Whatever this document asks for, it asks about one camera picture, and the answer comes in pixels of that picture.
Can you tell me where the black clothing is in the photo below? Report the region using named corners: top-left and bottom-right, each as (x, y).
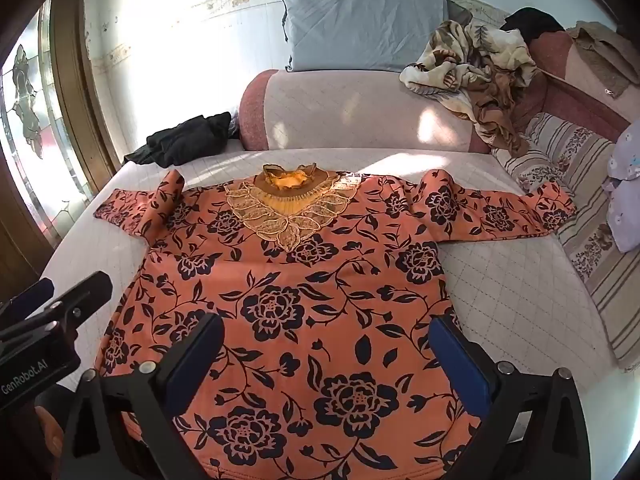
top-left (124, 112), bottom-right (233, 168)

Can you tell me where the lavender floral pillow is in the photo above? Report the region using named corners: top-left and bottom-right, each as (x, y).
top-left (607, 120), bottom-right (640, 181)
top-left (602, 179), bottom-right (640, 253)

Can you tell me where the tan knitted garment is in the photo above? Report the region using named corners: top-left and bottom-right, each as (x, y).
top-left (565, 20), bottom-right (640, 98)

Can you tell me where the white quilted bedspread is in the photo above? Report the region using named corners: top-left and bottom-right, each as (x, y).
top-left (37, 147), bottom-right (626, 480)

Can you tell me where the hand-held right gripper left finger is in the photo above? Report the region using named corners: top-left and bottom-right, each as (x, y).
top-left (57, 312), bottom-right (226, 480)

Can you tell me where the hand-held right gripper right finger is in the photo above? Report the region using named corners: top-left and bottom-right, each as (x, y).
top-left (429, 314), bottom-right (593, 480)

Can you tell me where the wooden door frame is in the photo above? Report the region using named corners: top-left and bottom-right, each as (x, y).
top-left (47, 0), bottom-right (121, 196)

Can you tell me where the grey pillow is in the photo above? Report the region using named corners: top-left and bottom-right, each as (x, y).
top-left (277, 0), bottom-right (468, 73)

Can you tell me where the rolled pink quilt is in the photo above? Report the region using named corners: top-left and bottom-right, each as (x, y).
top-left (239, 69), bottom-right (493, 155)

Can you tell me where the orange floral blouse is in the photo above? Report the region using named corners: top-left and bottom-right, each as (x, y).
top-left (94, 162), bottom-right (576, 480)

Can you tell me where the black cloth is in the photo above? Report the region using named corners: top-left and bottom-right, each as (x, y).
top-left (500, 6), bottom-right (566, 41)

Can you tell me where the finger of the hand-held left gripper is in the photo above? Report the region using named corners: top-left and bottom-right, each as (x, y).
top-left (0, 277), bottom-right (55, 321)
top-left (0, 271), bottom-right (113, 343)

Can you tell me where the beige floral fleece blanket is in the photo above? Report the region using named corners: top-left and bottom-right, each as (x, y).
top-left (398, 20), bottom-right (538, 157)

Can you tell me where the person's left hand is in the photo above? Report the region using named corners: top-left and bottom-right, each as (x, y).
top-left (34, 404), bottom-right (67, 461)

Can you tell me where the stained glass door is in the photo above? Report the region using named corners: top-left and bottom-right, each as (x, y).
top-left (0, 10), bottom-right (96, 241)

